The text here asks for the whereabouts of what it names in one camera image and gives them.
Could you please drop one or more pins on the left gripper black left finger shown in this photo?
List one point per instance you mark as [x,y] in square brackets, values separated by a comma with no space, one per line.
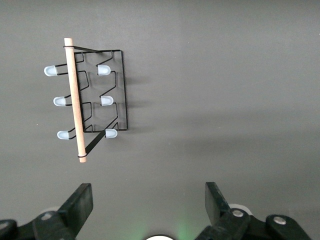
[75,207]

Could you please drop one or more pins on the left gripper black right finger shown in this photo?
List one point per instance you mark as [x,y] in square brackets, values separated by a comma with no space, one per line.
[220,210]

